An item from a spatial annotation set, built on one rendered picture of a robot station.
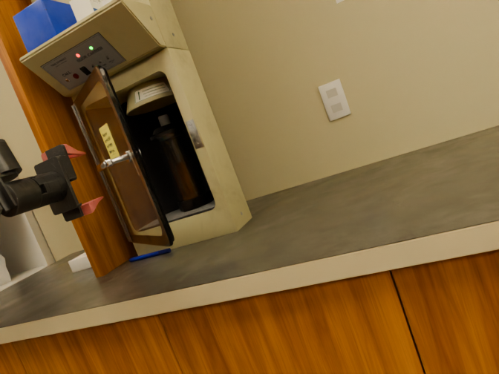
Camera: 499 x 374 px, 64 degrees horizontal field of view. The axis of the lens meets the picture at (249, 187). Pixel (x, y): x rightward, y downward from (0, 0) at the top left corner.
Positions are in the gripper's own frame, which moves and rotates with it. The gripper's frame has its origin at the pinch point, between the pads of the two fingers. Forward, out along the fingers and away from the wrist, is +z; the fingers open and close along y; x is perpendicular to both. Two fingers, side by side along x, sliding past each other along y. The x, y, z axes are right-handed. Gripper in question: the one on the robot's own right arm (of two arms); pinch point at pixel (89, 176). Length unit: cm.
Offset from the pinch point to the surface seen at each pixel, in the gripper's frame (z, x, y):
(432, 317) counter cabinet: -5, -56, -39
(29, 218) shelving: 60, 100, -2
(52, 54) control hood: 10.5, 6.6, 30.0
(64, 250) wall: 64, 92, -21
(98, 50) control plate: 13.7, -3.5, 26.9
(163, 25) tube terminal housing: 23.0, -16.7, 28.2
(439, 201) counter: 6, -62, -25
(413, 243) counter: -8, -57, -26
